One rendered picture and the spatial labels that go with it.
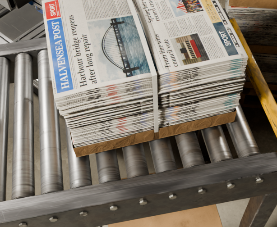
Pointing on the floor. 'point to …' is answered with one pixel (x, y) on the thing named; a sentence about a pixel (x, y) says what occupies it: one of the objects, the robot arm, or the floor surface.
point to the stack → (274, 15)
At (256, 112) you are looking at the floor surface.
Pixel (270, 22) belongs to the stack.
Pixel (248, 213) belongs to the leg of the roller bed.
